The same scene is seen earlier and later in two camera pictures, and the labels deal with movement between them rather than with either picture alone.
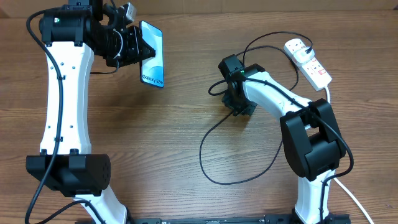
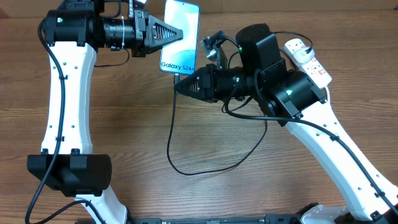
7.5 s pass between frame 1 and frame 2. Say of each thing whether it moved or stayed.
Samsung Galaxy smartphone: moved
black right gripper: moved
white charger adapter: stayed
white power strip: stayed
